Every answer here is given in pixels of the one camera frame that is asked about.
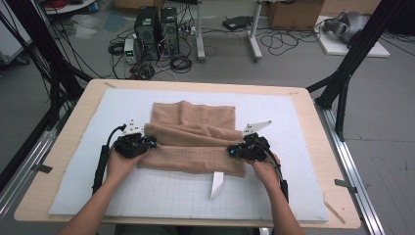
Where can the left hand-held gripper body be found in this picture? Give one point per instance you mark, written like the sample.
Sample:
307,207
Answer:
132,145

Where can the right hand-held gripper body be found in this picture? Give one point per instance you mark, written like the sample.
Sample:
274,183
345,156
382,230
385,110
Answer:
254,148

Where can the tan towel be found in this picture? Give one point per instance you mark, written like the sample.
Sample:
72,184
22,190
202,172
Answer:
192,153

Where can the person's left hand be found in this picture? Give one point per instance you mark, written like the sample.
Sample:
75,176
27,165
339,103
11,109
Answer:
120,168

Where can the person's right hand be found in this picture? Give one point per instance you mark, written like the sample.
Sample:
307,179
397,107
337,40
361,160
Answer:
266,171

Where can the white grid mat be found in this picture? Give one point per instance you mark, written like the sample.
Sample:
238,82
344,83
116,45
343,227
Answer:
98,111

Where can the grey bench power supply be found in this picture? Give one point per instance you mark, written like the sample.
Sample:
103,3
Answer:
130,50

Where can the black tape piece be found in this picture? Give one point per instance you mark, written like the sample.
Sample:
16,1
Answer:
44,168

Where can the grey tape piece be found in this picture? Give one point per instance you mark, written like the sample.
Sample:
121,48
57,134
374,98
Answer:
345,185

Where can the long beige tape strip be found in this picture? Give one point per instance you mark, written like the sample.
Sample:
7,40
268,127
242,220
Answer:
334,211

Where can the large black computer tower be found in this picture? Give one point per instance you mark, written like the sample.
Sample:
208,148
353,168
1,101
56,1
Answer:
147,32

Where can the slim black computer tower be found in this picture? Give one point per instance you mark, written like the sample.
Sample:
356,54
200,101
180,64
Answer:
170,31

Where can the white power strip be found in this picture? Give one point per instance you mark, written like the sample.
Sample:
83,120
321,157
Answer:
188,31

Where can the black flat device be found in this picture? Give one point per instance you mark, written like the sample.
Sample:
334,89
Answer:
236,23

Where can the clear plastic sheet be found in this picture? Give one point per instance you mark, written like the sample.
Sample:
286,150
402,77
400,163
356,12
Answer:
84,26

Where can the white floor board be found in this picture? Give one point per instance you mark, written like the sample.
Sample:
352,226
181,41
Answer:
336,49

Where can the flat cardboard box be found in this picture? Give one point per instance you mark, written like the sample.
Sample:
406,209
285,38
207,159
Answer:
137,3

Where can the large cardboard box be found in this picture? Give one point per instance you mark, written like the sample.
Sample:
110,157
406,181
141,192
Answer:
293,14

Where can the round white table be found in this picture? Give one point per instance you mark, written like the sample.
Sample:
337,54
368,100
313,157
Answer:
70,7

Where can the grey rounded machine housing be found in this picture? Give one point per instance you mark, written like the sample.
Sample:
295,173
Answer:
347,24

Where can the aluminium rail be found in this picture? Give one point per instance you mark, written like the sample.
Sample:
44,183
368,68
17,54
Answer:
23,173
355,176

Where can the white table frame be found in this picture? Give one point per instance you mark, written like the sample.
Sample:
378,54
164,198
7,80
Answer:
200,32

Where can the black metal frame stand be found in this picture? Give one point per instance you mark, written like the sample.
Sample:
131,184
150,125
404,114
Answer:
355,55
42,49

